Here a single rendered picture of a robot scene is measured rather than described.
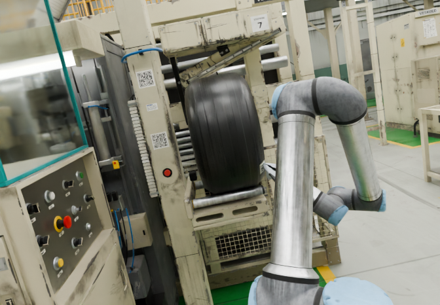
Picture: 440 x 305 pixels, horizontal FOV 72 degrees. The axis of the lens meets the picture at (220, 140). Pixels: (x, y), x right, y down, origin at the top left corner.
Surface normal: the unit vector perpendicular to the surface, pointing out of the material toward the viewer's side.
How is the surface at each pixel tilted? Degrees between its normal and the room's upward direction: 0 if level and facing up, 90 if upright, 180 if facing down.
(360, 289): 6
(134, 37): 90
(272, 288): 59
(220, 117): 68
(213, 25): 90
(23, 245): 90
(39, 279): 90
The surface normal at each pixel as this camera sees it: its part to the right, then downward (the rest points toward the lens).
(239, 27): 0.05, 0.15
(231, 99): -0.07, -0.45
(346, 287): -0.10, -0.98
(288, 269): -0.14, -0.89
